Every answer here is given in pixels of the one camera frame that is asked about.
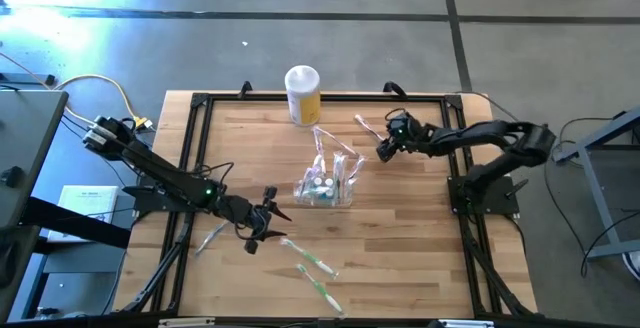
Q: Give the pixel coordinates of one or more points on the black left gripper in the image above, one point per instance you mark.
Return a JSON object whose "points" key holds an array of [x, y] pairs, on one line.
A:
{"points": [[247, 213]]}

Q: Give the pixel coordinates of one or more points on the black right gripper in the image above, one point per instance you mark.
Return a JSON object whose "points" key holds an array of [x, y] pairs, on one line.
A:
{"points": [[402, 130]]}

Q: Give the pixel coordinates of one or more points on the pink toothbrush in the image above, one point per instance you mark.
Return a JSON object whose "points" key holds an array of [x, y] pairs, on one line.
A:
{"points": [[356, 170]]}

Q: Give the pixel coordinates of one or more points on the toothbrushes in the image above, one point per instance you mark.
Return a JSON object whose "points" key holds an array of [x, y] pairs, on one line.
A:
{"points": [[339, 168]]}

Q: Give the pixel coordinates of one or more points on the clear acrylic organizer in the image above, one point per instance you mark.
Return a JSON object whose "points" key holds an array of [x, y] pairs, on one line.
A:
{"points": [[347, 200]]}

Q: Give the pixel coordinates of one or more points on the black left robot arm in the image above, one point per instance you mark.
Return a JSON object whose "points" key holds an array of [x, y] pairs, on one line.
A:
{"points": [[160, 170]]}

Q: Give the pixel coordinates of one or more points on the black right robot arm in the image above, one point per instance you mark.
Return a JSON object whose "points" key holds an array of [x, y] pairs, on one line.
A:
{"points": [[480, 135]]}

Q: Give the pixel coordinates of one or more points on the white canister with yellow label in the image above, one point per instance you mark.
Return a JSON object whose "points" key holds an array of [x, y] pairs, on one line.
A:
{"points": [[302, 93]]}

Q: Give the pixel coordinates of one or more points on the white booklet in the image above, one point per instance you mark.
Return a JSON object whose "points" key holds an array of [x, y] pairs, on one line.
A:
{"points": [[90, 203]]}

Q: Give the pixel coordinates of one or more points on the black diagonal support beam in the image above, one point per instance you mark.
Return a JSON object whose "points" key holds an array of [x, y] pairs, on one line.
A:
{"points": [[75, 223]]}

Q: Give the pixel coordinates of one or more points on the blue metal cart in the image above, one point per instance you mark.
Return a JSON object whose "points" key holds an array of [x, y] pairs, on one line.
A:
{"points": [[592, 188]]}

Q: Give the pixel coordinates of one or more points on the grey desk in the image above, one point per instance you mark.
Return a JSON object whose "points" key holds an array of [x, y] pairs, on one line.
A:
{"points": [[30, 133]]}

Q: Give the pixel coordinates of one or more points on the person's shoe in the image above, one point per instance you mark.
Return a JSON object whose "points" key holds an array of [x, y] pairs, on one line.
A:
{"points": [[632, 265]]}

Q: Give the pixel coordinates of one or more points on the silver aluminium extrusion post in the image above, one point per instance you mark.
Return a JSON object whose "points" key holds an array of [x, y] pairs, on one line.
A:
{"points": [[465, 324], [187, 322]]}

